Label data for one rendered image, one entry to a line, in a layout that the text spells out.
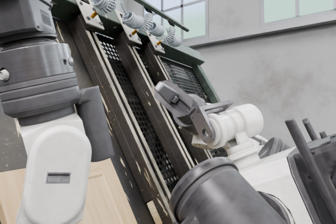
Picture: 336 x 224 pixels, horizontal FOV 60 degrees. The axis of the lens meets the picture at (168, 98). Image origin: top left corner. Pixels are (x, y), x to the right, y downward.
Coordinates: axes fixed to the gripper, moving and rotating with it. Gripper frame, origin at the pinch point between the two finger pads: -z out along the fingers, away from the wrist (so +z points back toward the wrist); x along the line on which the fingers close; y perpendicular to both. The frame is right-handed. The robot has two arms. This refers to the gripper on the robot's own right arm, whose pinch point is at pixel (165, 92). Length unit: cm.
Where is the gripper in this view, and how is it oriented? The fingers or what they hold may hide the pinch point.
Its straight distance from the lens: 64.5
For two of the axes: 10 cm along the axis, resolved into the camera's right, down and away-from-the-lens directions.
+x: 5.8, 5.0, -6.3
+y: -6.4, 7.7, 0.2
